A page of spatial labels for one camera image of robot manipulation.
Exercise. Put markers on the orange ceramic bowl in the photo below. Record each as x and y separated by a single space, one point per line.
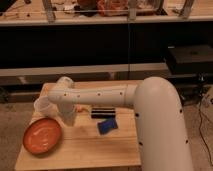
42 136

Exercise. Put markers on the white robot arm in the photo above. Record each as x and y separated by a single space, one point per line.
160 125

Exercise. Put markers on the black rectangular block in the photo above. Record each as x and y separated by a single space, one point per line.
103 113

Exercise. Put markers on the orange carrot toy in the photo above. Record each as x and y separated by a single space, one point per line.
79 108

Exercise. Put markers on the blue cloth piece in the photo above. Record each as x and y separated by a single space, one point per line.
107 125

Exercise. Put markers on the white plastic cup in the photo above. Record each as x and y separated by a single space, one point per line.
44 107

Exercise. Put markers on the black box on shelf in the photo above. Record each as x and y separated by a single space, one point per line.
196 59

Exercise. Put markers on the long wooden shelf unit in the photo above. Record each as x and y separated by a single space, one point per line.
74 44

